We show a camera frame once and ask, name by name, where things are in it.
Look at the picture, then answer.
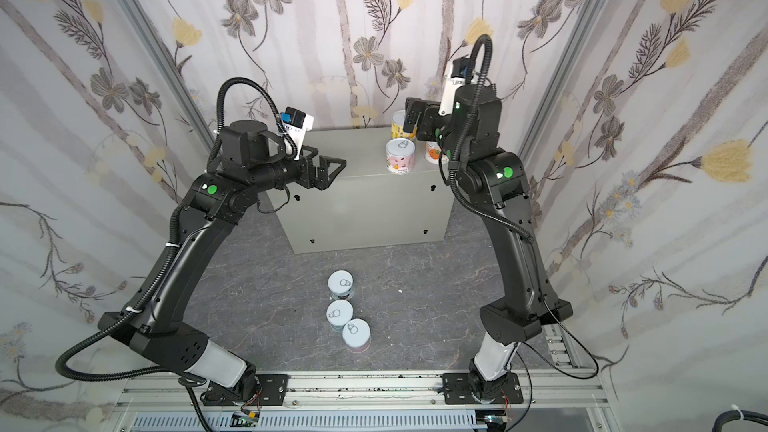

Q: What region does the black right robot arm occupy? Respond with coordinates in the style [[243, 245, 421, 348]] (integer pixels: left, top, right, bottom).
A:
[[404, 34, 573, 385]]

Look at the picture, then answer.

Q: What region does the grey metal cabinet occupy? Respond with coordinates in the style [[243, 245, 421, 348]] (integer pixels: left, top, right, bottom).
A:
[[277, 128, 454, 254]]

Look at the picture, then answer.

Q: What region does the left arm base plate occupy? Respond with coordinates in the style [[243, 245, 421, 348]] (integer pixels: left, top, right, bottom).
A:
[[200, 372, 290, 407]]

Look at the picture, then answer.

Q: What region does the blue label can upper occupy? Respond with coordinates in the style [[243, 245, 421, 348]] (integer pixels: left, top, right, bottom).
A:
[[327, 270, 354, 300]]

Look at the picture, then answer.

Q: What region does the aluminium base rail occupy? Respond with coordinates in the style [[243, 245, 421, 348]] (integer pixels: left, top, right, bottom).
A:
[[115, 369, 609, 412]]

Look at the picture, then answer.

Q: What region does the white slotted cable duct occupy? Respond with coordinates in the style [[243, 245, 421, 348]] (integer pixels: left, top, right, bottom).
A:
[[128, 410, 487, 432]]

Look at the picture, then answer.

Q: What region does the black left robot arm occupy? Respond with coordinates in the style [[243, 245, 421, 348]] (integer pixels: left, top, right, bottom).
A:
[[55, 77, 346, 395]]

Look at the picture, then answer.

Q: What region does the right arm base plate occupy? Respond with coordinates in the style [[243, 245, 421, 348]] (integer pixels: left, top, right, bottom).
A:
[[438, 372, 524, 405]]

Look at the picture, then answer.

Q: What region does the blue label can lower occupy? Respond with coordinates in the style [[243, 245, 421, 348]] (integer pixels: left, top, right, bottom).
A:
[[326, 299, 354, 332]]

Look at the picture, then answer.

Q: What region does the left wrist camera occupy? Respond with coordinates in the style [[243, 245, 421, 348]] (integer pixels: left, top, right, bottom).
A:
[[281, 107, 314, 160]]

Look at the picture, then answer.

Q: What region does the yellow white label can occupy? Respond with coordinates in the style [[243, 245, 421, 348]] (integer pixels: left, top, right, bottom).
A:
[[391, 110, 408, 139]]

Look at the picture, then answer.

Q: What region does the orange persimmon label can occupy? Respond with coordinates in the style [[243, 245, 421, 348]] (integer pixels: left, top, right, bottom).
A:
[[425, 141, 442, 165]]

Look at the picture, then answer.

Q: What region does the pink label can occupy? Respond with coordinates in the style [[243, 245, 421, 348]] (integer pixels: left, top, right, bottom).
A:
[[385, 138, 415, 175]]

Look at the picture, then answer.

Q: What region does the purple label can front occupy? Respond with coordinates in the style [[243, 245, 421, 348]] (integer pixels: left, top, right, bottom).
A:
[[342, 318, 371, 352]]

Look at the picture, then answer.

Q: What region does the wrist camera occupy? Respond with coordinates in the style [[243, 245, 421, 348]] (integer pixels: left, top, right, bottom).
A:
[[281, 107, 314, 160], [438, 56, 472, 116]]

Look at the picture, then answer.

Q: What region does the blue label can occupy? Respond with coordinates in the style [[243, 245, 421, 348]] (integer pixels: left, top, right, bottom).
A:
[[326, 299, 354, 332], [327, 270, 354, 300]]

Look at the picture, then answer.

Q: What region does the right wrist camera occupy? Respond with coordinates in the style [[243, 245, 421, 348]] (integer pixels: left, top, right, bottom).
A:
[[438, 56, 472, 116]]

